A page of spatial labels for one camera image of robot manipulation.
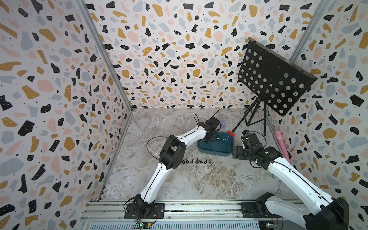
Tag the aluminium corner profile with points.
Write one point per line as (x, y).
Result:
(81, 5)
(320, 9)

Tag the pink cylindrical bottle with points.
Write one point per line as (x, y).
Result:
(282, 145)

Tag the aluminium corner profile left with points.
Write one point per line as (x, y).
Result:
(81, 5)

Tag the black music stand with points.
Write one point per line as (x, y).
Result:
(276, 82)

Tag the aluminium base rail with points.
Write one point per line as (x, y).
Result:
(183, 215)

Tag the aluminium corner profile right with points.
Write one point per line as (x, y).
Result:
(320, 9)

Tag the teal plastic storage box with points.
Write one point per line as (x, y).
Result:
(221, 146)

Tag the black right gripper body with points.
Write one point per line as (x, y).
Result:
(241, 154)

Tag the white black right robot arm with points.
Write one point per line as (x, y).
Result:
(320, 210)

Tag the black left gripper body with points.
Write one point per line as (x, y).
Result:
(213, 138)

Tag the purple rabbit figurine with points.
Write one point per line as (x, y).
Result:
(223, 123)

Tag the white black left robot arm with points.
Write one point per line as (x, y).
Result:
(143, 205)

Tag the red block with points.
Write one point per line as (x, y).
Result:
(231, 133)

